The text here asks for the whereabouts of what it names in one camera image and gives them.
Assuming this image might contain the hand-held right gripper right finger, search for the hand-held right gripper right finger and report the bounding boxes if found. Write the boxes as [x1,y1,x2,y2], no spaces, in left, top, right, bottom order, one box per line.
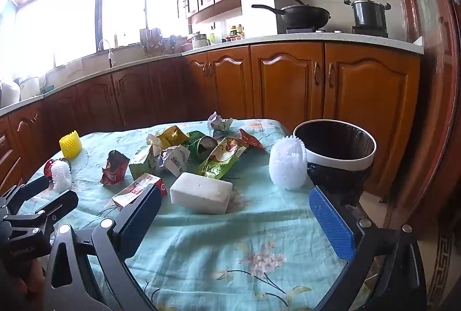
[309,186,427,311]

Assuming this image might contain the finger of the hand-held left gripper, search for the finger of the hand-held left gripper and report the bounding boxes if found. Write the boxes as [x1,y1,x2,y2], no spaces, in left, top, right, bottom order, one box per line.
[0,175,51,214]
[3,189,79,236]

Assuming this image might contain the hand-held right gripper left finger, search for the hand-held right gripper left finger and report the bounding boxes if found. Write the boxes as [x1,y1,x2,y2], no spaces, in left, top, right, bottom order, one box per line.
[43,184,163,311]

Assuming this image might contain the small white foam fruit net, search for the small white foam fruit net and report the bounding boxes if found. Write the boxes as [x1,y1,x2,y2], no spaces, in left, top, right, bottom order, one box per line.
[50,163,73,193]

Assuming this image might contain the crushed red drink can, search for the crushed red drink can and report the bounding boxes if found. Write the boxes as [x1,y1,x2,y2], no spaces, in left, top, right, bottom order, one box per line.
[43,158,73,178]

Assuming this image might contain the red and white carton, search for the red and white carton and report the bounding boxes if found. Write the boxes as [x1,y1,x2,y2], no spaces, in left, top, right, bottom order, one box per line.
[112,174,167,212]

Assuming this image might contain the light green carton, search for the light green carton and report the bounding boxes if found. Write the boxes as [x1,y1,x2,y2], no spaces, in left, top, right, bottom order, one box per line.
[129,147,159,181]

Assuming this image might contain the yellow foam fruit net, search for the yellow foam fruit net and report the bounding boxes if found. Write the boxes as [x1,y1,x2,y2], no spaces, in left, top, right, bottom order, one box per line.
[58,130,83,158]

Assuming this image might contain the white bin with black liner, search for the white bin with black liner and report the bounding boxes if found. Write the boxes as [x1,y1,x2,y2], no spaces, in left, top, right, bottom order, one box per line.
[292,119,377,205]

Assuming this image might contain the white foam block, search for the white foam block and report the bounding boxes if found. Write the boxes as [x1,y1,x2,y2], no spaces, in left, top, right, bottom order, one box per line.
[169,172,233,215]

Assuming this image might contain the white blue packet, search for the white blue packet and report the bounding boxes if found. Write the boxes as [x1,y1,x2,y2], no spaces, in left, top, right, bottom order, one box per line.
[156,144,191,178]

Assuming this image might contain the large white foam fruit net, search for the large white foam fruit net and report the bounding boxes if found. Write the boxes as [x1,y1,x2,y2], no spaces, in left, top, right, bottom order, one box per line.
[268,135,307,192]

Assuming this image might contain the white tissue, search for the white tissue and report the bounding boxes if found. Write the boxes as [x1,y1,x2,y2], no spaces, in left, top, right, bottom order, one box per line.
[146,134,164,153]

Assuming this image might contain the yellow snack packet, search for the yellow snack packet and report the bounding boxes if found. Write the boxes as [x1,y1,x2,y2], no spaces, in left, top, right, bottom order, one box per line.
[158,125,190,149]

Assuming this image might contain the crushed green can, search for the crushed green can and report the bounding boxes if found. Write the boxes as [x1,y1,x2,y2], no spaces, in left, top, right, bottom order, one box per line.
[184,131,218,164]

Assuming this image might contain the green yellow snack bag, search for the green yellow snack bag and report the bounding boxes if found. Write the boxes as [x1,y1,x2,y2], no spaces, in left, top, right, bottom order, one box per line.
[198,137,247,179]

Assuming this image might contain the red orange snack packet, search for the red orange snack packet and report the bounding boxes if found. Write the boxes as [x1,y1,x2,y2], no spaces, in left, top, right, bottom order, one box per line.
[239,128,268,150]

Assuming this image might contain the printed paper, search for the printed paper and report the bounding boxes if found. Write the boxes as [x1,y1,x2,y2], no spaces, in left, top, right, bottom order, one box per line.
[208,112,234,137]

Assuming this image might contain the person's left hand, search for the person's left hand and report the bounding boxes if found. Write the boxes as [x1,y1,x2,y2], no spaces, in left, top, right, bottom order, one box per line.
[14,255,49,311]

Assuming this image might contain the teal floral tablecloth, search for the teal floral tablecloth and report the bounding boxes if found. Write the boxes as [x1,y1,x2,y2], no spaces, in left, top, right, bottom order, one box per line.
[16,118,364,311]

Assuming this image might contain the white rice cooker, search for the white rice cooker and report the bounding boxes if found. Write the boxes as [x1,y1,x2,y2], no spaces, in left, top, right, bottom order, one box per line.
[0,80,20,108]

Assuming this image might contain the white pot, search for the white pot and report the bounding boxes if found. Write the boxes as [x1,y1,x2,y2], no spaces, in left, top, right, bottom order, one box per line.
[18,77,46,101]

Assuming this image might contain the patterned floor rug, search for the patterned floor rug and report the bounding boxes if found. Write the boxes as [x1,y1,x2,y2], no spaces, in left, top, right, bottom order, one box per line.
[425,221,461,297]

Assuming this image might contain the wooden lower cabinets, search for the wooden lower cabinets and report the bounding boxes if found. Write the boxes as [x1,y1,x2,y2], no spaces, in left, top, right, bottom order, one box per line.
[0,41,422,196]

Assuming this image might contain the white sink faucet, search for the white sink faucet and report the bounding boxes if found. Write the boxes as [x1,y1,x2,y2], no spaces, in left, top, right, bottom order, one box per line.
[98,39,116,68]

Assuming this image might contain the kitchen window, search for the kitchen window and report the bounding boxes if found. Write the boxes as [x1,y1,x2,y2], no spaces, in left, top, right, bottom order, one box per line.
[0,0,191,81]

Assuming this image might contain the utensil rack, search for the utensil rack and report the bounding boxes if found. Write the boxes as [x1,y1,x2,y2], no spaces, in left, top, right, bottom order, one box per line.
[139,27,188,54]

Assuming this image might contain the cream kettle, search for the cream kettle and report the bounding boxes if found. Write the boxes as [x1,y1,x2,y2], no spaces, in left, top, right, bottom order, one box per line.
[191,32,211,49]

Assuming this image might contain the white kitchen countertop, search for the white kitchen countertop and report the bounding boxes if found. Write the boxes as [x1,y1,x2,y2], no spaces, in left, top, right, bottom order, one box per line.
[0,32,425,117]

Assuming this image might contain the gas stove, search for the gas stove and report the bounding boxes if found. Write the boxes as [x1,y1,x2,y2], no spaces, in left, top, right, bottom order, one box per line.
[286,26,390,38]

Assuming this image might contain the row of seasoning jars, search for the row of seasoning jars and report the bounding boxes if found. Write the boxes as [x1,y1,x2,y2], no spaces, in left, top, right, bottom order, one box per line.
[221,24,245,42]

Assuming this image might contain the black wok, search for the black wok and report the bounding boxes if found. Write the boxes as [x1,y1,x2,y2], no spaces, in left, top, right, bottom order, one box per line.
[251,0,331,29]

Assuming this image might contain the steel cooking pot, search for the steel cooking pot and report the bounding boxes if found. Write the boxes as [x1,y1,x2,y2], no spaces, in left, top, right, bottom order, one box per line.
[344,0,391,29]

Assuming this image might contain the red wooden door frame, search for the red wooden door frame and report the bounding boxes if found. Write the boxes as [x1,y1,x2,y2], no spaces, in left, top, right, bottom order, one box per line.
[382,0,461,225]

